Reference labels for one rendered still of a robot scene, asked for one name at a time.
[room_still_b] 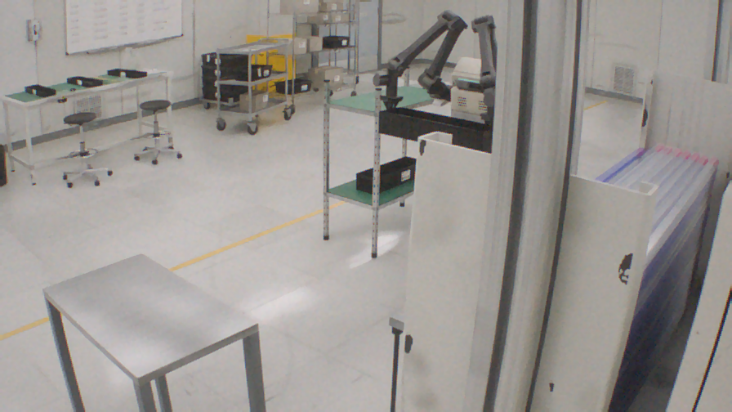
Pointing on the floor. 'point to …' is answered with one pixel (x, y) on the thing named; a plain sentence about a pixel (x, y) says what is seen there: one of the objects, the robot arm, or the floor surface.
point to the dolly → (231, 96)
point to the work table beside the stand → (149, 327)
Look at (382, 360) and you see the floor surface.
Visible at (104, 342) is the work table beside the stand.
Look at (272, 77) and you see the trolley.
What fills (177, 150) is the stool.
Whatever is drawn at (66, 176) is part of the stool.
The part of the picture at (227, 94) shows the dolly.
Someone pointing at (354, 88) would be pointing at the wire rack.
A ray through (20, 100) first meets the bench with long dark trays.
